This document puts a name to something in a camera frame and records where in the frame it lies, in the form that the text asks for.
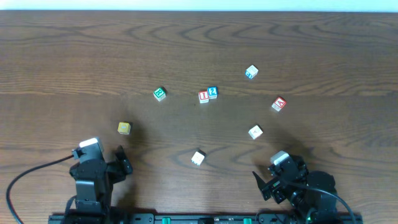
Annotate red letter A block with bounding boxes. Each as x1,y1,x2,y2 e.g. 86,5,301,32
272,97,287,111

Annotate red letter I block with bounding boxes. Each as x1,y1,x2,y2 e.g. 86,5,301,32
198,91,210,103

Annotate blue number 2 block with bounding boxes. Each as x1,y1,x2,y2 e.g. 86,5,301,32
207,86,218,99

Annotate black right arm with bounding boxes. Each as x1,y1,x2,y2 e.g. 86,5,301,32
253,151,341,223

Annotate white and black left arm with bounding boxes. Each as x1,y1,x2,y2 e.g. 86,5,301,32
61,145,132,223

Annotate yellow letter block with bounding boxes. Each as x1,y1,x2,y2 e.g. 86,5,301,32
118,122,131,134

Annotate white block orange letter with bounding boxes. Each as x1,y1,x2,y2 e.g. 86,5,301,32
248,124,263,139

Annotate plain white wooden block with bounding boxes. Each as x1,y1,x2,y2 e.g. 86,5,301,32
191,151,206,166

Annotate green letter R block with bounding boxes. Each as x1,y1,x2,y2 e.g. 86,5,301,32
153,86,167,101

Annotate white block blue side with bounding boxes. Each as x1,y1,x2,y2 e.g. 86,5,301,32
245,65,259,79

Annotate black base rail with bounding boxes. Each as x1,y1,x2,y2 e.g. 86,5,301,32
48,212,364,224

